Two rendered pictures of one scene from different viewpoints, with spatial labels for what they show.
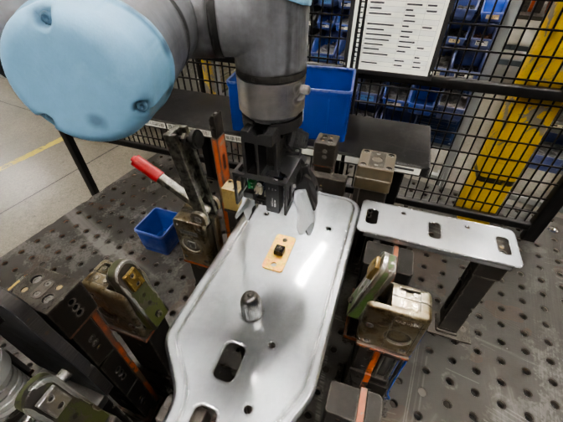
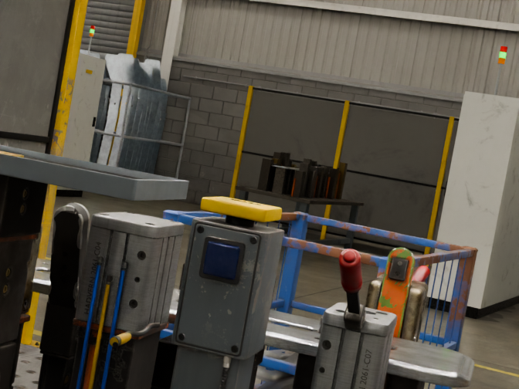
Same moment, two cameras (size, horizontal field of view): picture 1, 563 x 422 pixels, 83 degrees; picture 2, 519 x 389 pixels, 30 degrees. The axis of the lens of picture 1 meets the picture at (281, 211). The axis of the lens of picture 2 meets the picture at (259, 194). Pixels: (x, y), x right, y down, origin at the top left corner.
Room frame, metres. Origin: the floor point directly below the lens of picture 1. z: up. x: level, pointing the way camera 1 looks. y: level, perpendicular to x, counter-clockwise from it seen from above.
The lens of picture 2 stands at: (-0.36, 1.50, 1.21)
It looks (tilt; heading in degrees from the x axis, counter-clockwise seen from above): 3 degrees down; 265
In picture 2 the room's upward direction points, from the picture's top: 10 degrees clockwise
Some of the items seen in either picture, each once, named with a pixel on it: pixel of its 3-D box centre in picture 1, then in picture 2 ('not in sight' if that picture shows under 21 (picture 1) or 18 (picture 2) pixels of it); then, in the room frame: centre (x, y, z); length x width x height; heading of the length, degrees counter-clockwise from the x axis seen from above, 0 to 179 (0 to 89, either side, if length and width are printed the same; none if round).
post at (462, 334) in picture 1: (467, 292); not in sight; (0.40, -0.41, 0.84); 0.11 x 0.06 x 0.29; 71
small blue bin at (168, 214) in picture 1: (162, 232); not in sight; (0.68, 0.36, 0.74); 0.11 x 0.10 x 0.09; 161
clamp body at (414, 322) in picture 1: (377, 352); not in sight; (0.25, -0.17, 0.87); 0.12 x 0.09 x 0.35; 71
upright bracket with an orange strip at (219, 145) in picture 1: (229, 217); not in sight; (0.52, 0.12, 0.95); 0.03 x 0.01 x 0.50; 161
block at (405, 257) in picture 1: (373, 298); not in sight; (0.38, -0.20, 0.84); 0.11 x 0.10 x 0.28; 71
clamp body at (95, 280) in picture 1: (147, 337); not in sight; (0.27, 0.24, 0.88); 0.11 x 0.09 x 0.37; 71
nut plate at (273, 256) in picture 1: (279, 250); not in sight; (0.38, 0.00, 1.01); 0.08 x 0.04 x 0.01; 161
